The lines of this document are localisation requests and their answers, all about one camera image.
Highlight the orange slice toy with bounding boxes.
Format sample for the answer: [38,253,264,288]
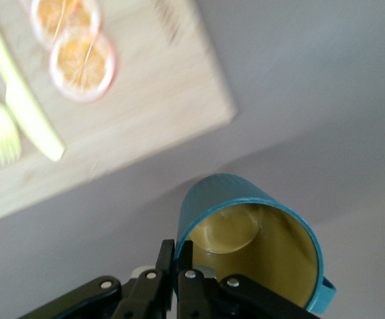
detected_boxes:
[48,31,118,104]
[29,0,102,51]

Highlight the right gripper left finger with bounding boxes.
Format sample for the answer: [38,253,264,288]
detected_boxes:
[15,238,176,319]

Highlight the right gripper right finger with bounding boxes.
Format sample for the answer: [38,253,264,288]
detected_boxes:
[177,240,323,319]

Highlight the teal cup yellow inside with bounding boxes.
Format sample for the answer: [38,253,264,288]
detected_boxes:
[175,173,338,315]

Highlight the yellow plastic knife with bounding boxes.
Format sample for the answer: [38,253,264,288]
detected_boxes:
[0,0,66,163]

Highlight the yellow plastic fork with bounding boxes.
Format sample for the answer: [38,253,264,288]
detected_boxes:
[0,82,23,166]

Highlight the bamboo cutting board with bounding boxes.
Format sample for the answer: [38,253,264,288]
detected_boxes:
[0,0,238,227]

